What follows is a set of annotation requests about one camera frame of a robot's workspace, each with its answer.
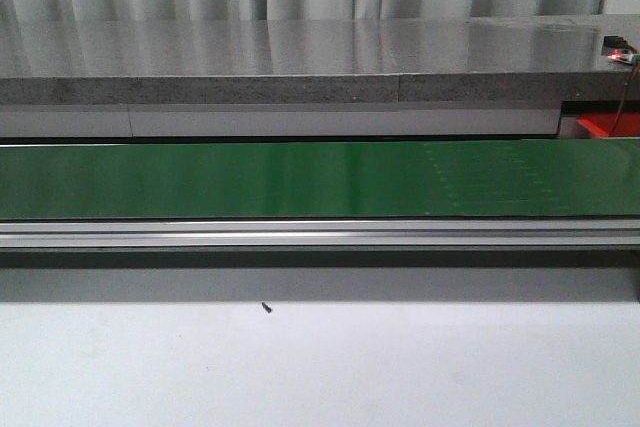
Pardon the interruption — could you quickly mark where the small green circuit board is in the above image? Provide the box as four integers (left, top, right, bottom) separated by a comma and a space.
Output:
601, 35, 639, 65

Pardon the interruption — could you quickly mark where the grey stone counter slab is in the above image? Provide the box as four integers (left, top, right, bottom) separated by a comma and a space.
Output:
1, 14, 639, 105

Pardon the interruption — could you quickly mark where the aluminium conveyor frame rail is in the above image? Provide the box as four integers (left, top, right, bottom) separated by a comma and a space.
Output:
1, 218, 639, 250

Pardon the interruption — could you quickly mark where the red black wire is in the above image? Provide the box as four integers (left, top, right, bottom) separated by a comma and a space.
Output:
608, 59, 640, 138

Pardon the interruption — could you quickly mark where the red plastic tray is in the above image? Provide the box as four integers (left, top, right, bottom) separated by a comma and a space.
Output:
577, 113, 640, 138

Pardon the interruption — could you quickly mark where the green conveyor belt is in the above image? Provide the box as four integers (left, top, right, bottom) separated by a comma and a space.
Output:
1, 139, 639, 221

